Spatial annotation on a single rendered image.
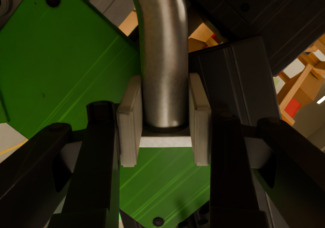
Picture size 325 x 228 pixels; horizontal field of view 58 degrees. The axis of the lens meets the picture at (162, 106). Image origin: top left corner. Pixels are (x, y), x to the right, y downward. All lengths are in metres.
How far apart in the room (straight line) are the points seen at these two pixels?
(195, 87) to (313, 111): 9.55
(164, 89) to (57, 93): 0.09
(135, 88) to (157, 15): 0.04
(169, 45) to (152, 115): 0.04
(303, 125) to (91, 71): 9.56
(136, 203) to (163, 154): 0.05
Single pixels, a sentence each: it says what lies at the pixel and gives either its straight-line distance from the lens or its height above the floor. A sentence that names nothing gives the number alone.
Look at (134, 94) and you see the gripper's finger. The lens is 0.16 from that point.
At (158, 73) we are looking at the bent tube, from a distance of 0.17.
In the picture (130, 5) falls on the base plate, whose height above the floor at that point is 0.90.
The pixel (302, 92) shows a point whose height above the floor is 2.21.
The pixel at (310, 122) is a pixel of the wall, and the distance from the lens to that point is 9.75.
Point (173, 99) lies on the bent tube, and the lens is 0.18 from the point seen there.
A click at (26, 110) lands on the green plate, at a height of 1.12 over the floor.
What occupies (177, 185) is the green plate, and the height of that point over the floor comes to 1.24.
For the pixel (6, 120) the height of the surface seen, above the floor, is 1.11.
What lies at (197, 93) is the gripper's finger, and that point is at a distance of 0.15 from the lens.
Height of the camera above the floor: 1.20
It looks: 2 degrees down
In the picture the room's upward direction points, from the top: 136 degrees clockwise
